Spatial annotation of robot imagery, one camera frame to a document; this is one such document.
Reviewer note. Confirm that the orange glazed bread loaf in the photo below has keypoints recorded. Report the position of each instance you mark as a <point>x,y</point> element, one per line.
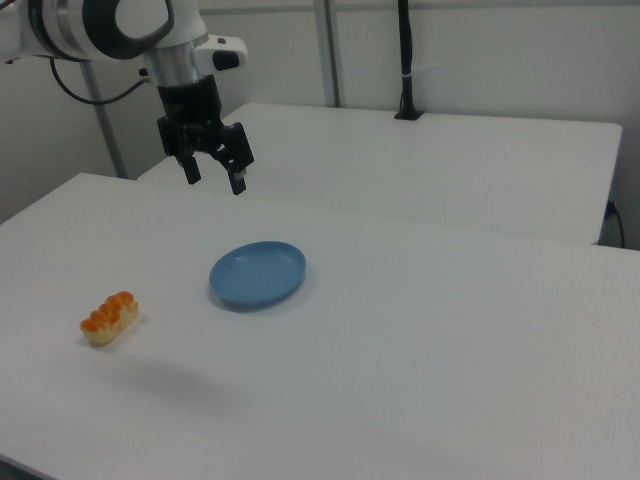
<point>110,317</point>

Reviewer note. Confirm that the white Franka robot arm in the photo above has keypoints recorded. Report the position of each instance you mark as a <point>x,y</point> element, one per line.
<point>75,25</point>

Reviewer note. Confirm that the blue oval plate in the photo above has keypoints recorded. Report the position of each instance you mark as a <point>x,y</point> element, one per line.
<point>257,274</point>

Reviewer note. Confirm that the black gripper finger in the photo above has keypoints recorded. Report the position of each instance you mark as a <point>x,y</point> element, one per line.
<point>235,175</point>
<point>190,170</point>

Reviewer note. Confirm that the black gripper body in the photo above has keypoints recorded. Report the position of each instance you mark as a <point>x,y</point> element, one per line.
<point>192,117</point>

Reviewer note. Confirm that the white adjacent table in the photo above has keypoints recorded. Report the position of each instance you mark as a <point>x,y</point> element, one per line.
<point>400,165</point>

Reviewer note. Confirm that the black camera pole with clamp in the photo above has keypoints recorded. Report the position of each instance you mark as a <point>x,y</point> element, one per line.
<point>407,60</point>

